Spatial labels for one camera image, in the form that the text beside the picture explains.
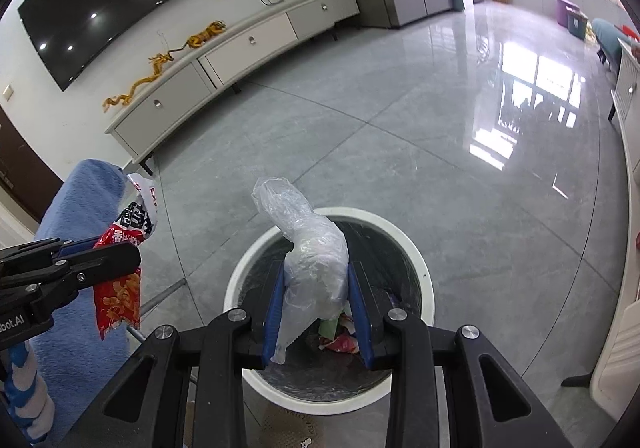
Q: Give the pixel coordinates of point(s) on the bright red snack packet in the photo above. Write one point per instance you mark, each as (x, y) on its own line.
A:
(342, 343)

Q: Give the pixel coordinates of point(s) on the green paper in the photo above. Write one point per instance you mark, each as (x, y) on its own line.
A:
(330, 328)

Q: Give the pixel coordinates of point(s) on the teal sofa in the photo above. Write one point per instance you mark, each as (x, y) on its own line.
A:
(605, 35)

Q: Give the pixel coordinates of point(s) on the metal table leg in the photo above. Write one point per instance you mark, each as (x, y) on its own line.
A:
(165, 295)

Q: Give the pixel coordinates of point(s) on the blue fuzzy blanket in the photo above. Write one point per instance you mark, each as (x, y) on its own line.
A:
(75, 198)

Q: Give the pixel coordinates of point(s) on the golden dragon figurine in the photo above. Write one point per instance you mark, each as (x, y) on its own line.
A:
(205, 35)
(127, 95)
(162, 60)

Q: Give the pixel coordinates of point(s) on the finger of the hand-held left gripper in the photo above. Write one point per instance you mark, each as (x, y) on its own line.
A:
(105, 263)
(70, 248)

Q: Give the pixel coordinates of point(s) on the white round trash can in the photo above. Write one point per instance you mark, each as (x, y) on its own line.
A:
(395, 253)

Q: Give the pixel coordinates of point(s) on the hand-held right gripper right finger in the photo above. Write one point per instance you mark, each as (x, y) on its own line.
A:
(361, 318)

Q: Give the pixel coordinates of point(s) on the white grey television stand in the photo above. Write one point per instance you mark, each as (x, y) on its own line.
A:
(165, 108)

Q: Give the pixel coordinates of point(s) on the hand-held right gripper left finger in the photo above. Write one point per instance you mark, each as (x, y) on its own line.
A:
(272, 308)

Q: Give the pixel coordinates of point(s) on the brown entrance door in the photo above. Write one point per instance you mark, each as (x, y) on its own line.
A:
(20, 153)

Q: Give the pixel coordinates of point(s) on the purple storage bin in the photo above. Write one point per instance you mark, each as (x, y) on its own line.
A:
(566, 10)

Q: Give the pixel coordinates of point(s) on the red black snack packet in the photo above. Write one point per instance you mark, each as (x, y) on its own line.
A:
(120, 298)

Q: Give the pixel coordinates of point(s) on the green storage bin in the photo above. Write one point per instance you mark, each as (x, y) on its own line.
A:
(578, 25)

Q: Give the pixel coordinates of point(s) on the wall light switch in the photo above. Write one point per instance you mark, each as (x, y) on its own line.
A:
(6, 93)

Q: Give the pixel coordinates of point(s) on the clear plastic bag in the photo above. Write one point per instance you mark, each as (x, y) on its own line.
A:
(310, 253)

